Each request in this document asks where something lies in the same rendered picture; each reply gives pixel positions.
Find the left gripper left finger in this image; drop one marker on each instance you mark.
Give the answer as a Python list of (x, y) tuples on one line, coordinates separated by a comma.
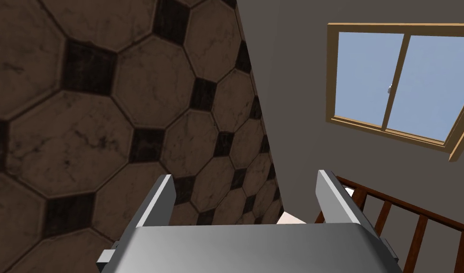
[(158, 204)]

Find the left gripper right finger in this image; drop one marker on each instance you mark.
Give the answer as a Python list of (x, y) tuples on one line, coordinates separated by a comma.
[(336, 203)]

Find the brown wooden railed furniture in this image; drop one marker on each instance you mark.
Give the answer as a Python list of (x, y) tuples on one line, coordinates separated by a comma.
[(417, 231)]

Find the wooden framed window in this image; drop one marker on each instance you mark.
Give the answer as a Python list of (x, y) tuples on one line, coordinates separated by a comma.
[(398, 81)]

